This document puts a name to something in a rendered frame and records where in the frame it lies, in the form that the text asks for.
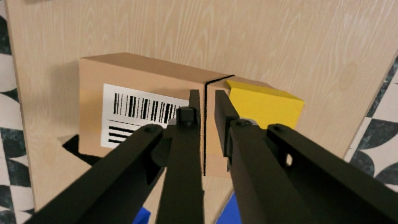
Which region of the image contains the brown cardboard box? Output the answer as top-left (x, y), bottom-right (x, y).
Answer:
top-left (79, 52), bottom-right (276, 179)

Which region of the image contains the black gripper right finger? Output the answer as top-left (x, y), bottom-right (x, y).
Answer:
top-left (214, 89), bottom-right (398, 224)

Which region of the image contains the blue notebook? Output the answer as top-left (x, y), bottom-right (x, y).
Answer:
top-left (214, 190), bottom-right (242, 224)

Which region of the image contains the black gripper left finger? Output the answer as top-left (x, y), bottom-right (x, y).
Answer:
top-left (22, 89), bottom-right (205, 224)

